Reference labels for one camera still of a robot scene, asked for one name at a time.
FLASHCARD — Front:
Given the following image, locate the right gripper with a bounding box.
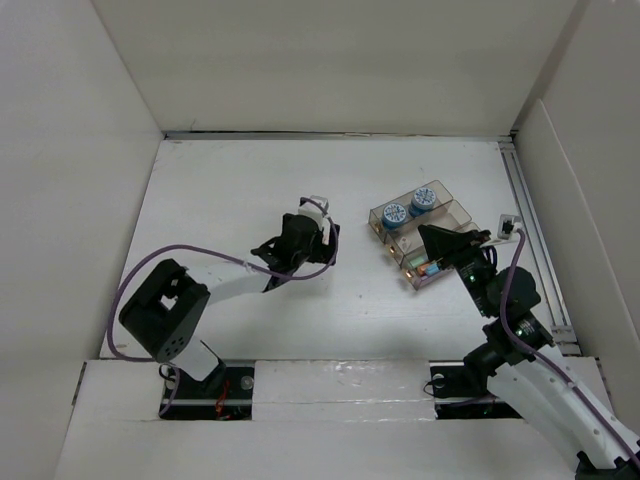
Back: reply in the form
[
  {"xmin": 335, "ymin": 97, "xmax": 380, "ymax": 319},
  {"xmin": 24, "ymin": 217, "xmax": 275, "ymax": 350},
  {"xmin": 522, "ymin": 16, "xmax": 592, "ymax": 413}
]
[{"xmin": 416, "ymin": 223, "xmax": 495, "ymax": 316}]

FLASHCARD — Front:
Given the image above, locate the blue highlighter pen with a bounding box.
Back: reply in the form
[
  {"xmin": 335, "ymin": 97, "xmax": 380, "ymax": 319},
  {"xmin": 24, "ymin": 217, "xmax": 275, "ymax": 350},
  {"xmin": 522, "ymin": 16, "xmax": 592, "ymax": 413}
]
[{"xmin": 426, "ymin": 263, "xmax": 442, "ymax": 278}]

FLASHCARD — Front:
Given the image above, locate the blue round jar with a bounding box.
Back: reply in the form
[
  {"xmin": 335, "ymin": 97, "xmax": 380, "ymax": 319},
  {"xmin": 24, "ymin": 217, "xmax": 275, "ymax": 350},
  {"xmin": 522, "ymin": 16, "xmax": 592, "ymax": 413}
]
[
  {"xmin": 409, "ymin": 187, "xmax": 437, "ymax": 217},
  {"xmin": 381, "ymin": 202, "xmax": 408, "ymax": 230}
]

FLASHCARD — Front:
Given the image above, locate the white staples box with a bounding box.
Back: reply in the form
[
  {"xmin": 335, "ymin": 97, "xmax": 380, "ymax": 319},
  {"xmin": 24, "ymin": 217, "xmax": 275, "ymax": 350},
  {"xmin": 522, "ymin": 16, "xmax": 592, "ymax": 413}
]
[{"xmin": 398, "ymin": 237, "xmax": 411, "ymax": 252}]

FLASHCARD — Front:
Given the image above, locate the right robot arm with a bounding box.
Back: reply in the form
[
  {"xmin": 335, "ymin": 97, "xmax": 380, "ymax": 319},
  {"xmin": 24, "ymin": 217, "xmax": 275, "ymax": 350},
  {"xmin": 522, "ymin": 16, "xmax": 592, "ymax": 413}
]
[{"xmin": 418, "ymin": 225, "xmax": 639, "ymax": 479}]

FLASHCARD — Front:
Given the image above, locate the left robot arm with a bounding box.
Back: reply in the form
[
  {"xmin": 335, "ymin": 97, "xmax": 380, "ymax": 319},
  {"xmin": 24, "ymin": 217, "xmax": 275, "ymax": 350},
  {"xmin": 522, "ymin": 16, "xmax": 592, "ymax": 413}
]
[{"xmin": 118, "ymin": 212, "xmax": 340, "ymax": 397}]

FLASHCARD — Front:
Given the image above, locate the clear three-drawer organizer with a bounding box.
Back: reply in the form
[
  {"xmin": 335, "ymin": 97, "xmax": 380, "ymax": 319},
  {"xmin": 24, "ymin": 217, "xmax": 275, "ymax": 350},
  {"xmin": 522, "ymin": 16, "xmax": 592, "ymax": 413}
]
[{"xmin": 368, "ymin": 180, "xmax": 478, "ymax": 290}]

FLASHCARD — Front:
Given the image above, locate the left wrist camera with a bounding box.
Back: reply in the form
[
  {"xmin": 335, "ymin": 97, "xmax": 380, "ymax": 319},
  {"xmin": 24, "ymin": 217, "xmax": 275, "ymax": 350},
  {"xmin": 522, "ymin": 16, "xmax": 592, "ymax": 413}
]
[{"xmin": 297, "ymin": 196, "xmax": 329, "ymax": 229}]

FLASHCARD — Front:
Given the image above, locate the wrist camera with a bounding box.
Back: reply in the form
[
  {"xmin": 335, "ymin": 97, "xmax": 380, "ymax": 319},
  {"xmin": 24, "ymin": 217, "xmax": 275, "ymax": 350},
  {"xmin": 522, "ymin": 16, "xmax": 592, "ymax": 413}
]
[
  {"xmin": 482, "ymin": 214, "xmax": 524, "ymax": 247},
  {"xmin": 297, "ymin": 196, "xmax": 329, "ymax": 229}
]

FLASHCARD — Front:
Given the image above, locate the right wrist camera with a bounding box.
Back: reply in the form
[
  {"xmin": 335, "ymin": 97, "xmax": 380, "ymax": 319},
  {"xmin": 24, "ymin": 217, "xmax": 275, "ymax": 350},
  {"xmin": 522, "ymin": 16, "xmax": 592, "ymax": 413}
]
[{"xmin": 482, "ymin": 214, "xmax": 524, "ymax": 247}]

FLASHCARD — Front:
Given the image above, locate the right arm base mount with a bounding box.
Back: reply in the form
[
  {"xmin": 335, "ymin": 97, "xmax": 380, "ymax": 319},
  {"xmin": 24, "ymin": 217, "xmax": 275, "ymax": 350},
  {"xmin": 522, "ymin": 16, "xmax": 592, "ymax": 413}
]
[{"xmin": 423, "ymin": 361, "xmax": 520, "ymax": 420}]

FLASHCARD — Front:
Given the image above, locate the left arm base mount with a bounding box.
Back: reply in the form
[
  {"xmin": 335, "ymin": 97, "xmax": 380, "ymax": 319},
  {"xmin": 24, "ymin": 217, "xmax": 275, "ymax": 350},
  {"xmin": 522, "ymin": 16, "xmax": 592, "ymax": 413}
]
[{"xmin": 158, "ymin": 361, "xmax": 256, "ymax": 421}]

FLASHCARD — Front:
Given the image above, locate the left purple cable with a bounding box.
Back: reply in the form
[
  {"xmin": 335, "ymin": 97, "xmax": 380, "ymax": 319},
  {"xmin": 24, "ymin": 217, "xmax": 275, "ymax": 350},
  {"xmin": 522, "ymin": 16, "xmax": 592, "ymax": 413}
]
[{"xmin": 106, "ymin": 197, "xmax": 341, "ymax": 419}]

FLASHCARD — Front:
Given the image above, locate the purple cable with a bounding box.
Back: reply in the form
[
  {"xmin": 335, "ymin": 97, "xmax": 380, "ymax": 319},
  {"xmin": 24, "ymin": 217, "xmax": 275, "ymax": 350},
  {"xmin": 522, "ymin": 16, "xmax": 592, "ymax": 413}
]
[
  {"xmin": 106, "ymin": 197, "xmax": 341, "ymax": 419},
  {"xmin": 497, "ymin": 227, "xmax": 640, "ymax": 451}
]

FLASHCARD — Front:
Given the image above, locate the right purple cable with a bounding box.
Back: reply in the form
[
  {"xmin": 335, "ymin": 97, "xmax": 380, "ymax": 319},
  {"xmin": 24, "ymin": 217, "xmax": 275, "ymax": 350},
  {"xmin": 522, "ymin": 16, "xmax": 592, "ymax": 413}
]
[{"xmin": 497, "ymin": 227, "xmax": 640, "ymax": 451}]

